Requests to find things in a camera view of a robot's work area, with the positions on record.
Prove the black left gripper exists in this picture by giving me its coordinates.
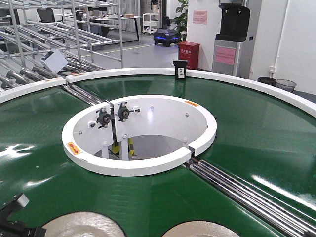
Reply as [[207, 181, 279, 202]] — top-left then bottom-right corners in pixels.
[[0, 222, 46, 237]]

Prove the beige plate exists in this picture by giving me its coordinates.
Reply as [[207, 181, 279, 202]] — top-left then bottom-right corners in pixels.
[[43, 211, 125, 237], [162, 221, 239, 237]]

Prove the blue mobile robot base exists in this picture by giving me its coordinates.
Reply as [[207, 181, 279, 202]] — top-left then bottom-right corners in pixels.
[[154, 29, 179, 47]]

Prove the white box on rack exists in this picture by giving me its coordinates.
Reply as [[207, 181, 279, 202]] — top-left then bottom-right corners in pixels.
[[40, 49, 68, 73]]

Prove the metal roller rack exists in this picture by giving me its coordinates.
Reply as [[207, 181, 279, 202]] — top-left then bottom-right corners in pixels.
[[0, 0, 124, 92]]

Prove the black sensor box on rim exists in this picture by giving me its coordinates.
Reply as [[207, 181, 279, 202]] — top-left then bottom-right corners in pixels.
[[173, 59, 188, 80]]

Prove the red fire extinguisher cabinet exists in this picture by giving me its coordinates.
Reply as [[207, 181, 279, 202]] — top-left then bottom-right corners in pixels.
[[178, 41, 199, 70]]

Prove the white utility cart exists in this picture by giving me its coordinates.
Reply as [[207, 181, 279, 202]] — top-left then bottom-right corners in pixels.
[[142, 13, 159, 35]]

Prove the green potted plant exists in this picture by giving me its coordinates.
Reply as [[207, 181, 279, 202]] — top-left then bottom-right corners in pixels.
[[173, 0, 188, 43]]

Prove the black and grey water dispenser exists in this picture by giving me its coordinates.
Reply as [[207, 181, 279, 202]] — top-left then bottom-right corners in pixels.
[[212, 0, 250, 76]]

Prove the steel conveyor rollers right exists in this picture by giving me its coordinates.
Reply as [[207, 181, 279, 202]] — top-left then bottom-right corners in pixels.
[[185, 158, 316, 237]]

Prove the black waste bin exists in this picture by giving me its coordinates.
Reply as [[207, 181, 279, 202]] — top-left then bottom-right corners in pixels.
[[257, 77, 276, 86]]

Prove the white outer rim guard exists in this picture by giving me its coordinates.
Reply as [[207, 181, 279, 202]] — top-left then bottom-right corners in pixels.
[[0, 68, 316, 117]]

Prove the white inner ring guard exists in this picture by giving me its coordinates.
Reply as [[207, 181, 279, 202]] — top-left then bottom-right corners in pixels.
[[62, 95, 217, 177]]

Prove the wire mesh waste basket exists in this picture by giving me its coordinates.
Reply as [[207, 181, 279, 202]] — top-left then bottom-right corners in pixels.
[[276, 79, 297, 93]]

